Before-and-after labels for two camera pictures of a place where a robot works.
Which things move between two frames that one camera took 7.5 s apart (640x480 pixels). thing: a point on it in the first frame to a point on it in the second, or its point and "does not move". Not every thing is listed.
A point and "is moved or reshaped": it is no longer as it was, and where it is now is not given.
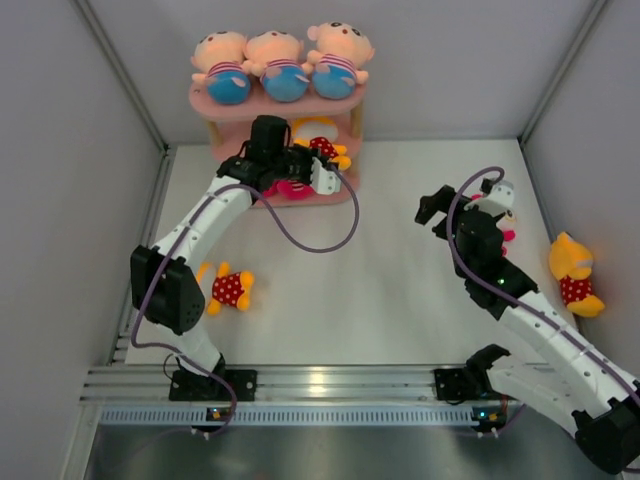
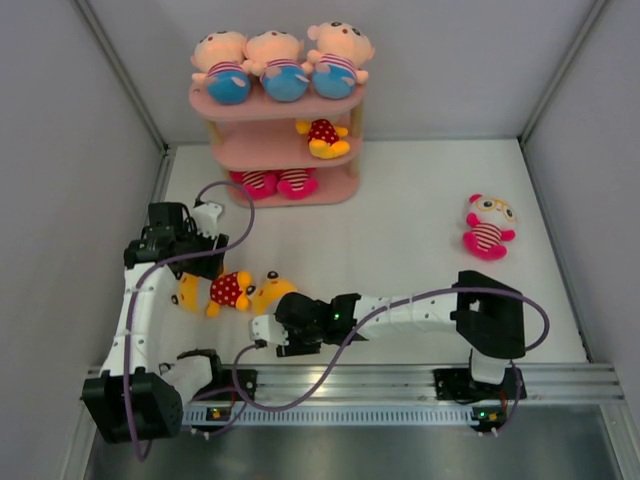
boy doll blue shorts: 342,52 does not move
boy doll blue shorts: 219,57 does not move
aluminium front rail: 286,395 does not move
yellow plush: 320,133 is moved or reshaped
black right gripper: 430,205 to 295,347
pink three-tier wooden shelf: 229,126 does not move
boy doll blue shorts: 275,57 does not move
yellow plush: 571,263 to 264,299
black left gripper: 308,153 to 209,267
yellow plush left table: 230,288 does not move
